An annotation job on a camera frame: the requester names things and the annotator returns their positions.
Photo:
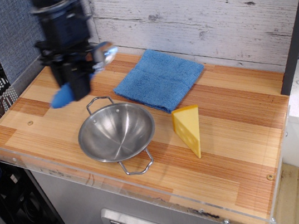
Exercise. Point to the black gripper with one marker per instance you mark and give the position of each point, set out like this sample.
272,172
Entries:
66,33

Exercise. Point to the blue handled metal spoon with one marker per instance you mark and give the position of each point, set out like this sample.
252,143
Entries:
93,60

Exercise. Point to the yellow cheese wedge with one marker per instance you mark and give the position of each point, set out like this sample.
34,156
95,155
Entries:
186,126

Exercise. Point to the stainless steel wok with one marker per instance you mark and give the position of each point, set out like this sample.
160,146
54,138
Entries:
115,132

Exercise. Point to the blue folded cloth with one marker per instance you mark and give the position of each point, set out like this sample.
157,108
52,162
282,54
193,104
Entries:
159,80

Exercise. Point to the clear acrylic guard rail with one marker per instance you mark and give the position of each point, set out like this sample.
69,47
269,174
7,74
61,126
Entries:
242,117

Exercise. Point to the dark grey right post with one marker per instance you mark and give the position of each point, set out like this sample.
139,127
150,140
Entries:
292,59

